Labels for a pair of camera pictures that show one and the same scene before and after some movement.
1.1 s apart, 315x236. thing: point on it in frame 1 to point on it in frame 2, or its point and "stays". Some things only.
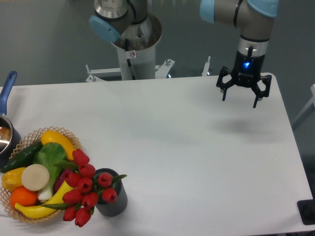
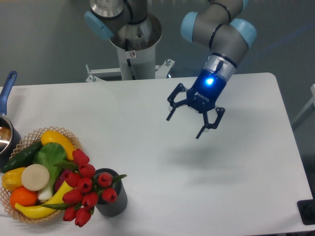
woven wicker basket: x=31 y=139 stays
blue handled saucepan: x=10 y=145 stays
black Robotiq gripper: x=246 y=71 to x=202 y=98
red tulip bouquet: x=84 y=189 stays
